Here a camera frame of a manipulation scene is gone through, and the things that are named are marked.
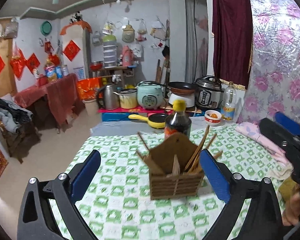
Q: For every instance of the red cloth covered table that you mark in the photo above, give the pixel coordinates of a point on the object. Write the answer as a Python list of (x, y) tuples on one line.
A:
[(62, 97)]

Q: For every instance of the white induction cooker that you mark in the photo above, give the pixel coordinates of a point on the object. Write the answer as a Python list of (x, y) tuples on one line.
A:
[(188, 98)]

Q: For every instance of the person right hand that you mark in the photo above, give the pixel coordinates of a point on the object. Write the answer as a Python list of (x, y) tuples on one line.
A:
[(290, 215)]

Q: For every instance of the wooden chopstick four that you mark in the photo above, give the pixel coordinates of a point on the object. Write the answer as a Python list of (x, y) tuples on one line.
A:
[(143, 141)]

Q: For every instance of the wooden chopstick two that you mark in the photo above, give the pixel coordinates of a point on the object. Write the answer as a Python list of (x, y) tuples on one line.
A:
[(202, 152)]

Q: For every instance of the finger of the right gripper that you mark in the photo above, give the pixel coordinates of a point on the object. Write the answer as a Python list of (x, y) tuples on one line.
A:
[(275, 132), (290, 125)]

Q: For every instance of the mint green rice cooker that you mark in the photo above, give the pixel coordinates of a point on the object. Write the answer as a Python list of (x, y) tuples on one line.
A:
[(150, 94)]

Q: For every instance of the yellow frying pan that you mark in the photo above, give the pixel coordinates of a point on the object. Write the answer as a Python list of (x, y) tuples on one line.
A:
[(156, 121)]

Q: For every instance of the steel electric kettle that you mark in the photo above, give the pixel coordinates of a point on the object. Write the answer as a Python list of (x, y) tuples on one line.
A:
[(107, 98)]

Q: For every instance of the brown frying pan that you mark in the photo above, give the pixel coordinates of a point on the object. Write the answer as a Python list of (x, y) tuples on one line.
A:
[(178, 87)]

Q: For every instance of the red white bowl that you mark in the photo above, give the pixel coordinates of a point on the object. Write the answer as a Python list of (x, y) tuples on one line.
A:
[(212, 117)]

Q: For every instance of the clear oil bottle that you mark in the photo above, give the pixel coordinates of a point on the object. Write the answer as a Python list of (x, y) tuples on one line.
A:
[(229, 102)]

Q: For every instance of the dark soy sauce bottle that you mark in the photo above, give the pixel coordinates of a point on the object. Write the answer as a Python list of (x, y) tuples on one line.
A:
[(178, 121)]

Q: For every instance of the pink folded cloth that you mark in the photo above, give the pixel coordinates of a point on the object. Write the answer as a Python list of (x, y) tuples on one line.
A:
[(252, 131)]

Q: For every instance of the wooden chopstick one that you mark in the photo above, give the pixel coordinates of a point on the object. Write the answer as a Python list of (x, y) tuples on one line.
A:
[(198, 149)]

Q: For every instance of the yellow enamel pot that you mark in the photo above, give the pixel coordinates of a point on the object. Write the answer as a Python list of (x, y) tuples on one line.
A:
[(127, 98)]

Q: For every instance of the green white patterned tablecloth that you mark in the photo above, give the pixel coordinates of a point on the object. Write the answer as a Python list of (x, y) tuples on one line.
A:
[(125, 201)]

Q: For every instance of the black pressure cooker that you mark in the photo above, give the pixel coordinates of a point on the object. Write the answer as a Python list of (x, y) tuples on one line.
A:
[(208, 92)]

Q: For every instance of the wooden chopstick three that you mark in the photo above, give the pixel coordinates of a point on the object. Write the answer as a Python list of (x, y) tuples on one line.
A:
[(207, 159)]

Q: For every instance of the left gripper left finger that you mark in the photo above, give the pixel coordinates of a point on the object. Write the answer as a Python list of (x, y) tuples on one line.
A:
[(36, 219)]

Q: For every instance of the wooden utensil holder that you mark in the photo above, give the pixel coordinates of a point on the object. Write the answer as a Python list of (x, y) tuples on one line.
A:
[(166, 163)]

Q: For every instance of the chair with clothes pile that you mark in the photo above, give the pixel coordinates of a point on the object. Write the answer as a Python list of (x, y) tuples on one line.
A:
[(17, 129)]

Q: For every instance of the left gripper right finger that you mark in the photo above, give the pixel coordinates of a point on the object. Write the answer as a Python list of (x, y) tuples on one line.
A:
[(263, 219)]

